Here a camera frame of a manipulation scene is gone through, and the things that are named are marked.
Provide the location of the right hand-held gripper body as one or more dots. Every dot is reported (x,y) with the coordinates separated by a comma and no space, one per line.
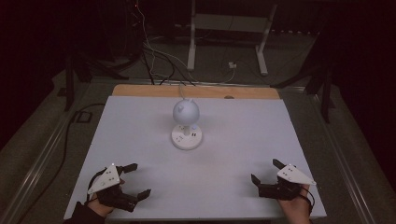
(288,183)

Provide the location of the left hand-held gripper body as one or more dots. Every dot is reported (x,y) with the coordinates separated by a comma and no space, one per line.
(107,183)

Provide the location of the person's left hand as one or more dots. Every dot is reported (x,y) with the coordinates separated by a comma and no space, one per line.
(99,207)

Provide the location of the person's right hand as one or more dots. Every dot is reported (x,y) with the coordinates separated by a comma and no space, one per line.
(294,210)

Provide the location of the round white power socket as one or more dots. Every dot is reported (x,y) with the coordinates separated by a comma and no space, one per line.
(186,141)

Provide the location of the black floor plate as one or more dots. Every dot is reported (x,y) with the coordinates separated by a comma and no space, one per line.
(82,117)

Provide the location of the white globe lamp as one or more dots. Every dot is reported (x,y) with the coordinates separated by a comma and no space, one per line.
(186,111)

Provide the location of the black tripod stand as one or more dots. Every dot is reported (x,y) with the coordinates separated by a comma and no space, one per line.
(320,82)
(77,73)

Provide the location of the white plug adapter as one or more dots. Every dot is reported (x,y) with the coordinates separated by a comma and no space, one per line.
(232,65)

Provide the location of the white metal stand frame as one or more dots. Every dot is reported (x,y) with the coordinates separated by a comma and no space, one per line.
(229,23)

